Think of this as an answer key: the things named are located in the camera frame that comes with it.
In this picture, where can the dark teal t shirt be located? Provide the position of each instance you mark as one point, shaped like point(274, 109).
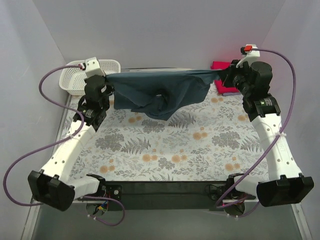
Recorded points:
point(159, 94)

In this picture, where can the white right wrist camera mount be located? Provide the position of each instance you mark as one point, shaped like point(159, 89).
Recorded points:
point(250, 54)

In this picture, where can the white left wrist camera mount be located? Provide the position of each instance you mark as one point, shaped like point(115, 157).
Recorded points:
point(91, 67)

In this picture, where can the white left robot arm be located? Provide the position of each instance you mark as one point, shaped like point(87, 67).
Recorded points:
point(52, 185)

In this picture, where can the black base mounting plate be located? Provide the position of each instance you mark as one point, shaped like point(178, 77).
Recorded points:
point(161, 195)

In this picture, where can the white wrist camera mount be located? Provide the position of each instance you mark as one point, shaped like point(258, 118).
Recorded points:
point(250, 54)
point(91, 67)

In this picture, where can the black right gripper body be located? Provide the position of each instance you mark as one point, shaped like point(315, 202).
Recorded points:
point(227, 77)

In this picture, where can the floral patterned table mat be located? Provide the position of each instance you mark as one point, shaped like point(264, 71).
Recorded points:
point(201, 142)

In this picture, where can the folded lavender t shirt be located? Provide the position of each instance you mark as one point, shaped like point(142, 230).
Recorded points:
point(231, 94)

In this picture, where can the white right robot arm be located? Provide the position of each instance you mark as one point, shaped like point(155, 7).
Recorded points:
point(286, 183)

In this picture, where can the aluminium frame rail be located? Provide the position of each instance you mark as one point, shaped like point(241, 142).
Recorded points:
point(245, 221)

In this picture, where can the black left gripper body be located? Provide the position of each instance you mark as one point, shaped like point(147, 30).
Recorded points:
point(107, 88)

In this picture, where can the white perforated plastic basket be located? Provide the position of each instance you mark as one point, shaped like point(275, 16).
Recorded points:
point(72, 80)

